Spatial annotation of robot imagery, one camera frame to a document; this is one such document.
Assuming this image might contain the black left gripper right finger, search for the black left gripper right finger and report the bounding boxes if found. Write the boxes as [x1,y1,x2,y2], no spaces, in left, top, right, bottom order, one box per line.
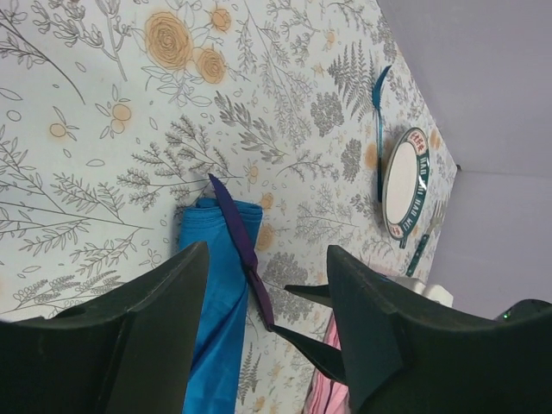
[327,246,551,413]

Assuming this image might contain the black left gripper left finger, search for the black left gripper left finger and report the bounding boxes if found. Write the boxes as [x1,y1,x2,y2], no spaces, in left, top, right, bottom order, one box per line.
[1,241,210,413]

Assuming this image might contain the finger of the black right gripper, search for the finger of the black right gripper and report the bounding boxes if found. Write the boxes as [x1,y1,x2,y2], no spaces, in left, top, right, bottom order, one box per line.
[273,325,345,382]
[284,285,333,309]

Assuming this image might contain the blue satin napkin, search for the blue satin napkin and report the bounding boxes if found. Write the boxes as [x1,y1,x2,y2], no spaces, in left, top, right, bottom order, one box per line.
[179,198,248,413]

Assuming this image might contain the purple knife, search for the purple knife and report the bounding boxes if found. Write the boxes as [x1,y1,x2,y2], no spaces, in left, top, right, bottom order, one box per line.
[209,173,274,332]

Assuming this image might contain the blue fork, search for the blue fork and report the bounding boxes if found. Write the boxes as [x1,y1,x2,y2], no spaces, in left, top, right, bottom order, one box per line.
[372,65,392,203]

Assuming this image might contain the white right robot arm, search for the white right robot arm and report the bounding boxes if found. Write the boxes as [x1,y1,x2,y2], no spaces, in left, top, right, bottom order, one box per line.
[273,276,551,385]

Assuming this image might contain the pink floral placemat cloth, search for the pink floral placemat cloth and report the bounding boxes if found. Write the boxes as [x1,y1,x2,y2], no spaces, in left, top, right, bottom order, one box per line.
[304,317,353,414]

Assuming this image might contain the white plate teal rim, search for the white plate teal rim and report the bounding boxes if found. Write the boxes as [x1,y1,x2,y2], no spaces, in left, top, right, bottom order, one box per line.
[382,128,430,243]

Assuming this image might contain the floral tablecloth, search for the floral tablecloth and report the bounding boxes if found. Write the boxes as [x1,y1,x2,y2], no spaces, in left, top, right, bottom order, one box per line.
[0,0,459,414]

